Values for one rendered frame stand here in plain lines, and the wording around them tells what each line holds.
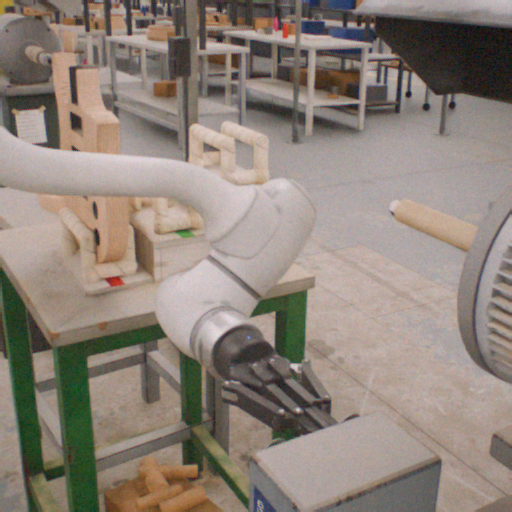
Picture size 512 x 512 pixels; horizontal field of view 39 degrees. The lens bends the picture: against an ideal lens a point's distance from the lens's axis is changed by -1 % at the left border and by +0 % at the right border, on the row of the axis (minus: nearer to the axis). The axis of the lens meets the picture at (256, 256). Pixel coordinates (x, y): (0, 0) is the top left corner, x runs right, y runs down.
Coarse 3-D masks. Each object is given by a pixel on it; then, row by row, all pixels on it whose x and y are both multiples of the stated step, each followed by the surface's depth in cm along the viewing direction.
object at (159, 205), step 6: (156, 198) 150; (162, 198) 150; (156, 204) 150; (162, 204) 150; (156, 210) 151; (162, 210) 151; (156, 216) 151; (162, 216) 151; (156, 234) 153; (162, 234) 153
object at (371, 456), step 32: (384, 416) 74; (288, 448) 69; (320, 448) 69; (352, 448) 69; (384, 448) 69; (416, 448) 69; (256, 480) 67; (288, 480) 64; (320, 480) 64; (352, 480) 64; (384, 480) 65; (416, 480) 66
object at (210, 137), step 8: (192, 128) 167; (200, 128) 164; (200, 136) 163; (208, 136) 160; (216, 136) 157; (224, 136) 155; (208, 144) 161; (216, 144) 156; (224, 144) 154; (232, 144) 154
